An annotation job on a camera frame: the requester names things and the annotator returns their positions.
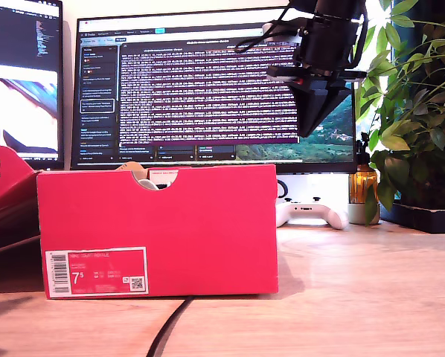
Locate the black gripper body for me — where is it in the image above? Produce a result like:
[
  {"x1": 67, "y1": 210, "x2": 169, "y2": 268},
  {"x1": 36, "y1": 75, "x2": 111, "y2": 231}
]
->
[{"x1": 266, "y1": 16, "x2": 368, "y2": 90}]

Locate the red shoebox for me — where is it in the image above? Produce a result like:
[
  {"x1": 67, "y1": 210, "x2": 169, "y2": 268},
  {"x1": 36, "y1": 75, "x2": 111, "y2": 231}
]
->
[{"x1": 36, "y1": 163, "x2": 279, "y2": 300}]

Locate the red shoebox lid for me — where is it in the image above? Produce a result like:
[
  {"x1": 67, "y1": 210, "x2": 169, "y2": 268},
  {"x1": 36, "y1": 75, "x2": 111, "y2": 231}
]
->
[{"x1": 0, "y1": 144, "x2": 41, "y2": 257}]

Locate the green leafy houseplant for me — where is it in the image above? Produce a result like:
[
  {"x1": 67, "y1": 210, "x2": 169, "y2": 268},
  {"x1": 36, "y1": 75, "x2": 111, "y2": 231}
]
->
[{"x1": 352, "y1": 0, "x2": 445, "y2": 226}]

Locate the amber pump bottle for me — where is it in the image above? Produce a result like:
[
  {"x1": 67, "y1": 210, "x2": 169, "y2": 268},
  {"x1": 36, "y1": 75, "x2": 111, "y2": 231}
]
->
[{"x1": 349, "y1": 132, "x2": 380, "y2": 205}]

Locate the wide black computer monitor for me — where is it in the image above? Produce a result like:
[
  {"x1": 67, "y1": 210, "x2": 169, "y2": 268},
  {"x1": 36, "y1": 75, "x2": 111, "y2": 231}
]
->
[{"x1": 70, "y1": 5, "x2": 359, "y2": 175}]

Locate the white game controller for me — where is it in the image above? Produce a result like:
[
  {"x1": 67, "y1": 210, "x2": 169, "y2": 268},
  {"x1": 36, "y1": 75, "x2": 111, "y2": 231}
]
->
[{"x1": 275, "y1": 196, "x2": 350, "y2": 231}]

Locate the small pale round pot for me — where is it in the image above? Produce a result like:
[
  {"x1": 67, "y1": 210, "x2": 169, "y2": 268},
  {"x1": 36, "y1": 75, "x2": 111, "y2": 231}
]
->
[{"x1": 348, "y1": 202, "x2": 382, "y2": 225}]

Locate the black square planter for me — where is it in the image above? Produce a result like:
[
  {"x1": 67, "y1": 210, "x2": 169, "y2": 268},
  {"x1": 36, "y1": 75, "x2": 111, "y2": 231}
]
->
[{"x1": 380, "y1": 202, "x2": 445, "y2": 234}]

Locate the brown packing paper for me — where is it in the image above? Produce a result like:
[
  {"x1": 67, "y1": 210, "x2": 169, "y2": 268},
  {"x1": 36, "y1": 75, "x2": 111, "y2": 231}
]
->
[{"x1": 116, "y1": 161, "x2": 149, "y2": 179}]

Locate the thin black camera cable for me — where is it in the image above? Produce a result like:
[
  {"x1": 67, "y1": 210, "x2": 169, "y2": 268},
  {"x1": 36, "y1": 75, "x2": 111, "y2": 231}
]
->
[{"x1": 234, "y1": 5, "x2": 301, "y2": 53}]

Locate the thick black table cable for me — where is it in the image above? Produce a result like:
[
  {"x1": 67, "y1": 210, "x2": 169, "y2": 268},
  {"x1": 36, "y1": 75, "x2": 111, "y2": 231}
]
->
[{"x1": 146, "y1": 296, "x2": 193, "y2": 357}]

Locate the black monitor with camera feeds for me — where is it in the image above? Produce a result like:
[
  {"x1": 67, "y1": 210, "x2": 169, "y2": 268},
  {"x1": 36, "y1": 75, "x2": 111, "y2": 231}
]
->
[{"x1": 0, "y1": 0, "x2": 65, "y2": 170}]

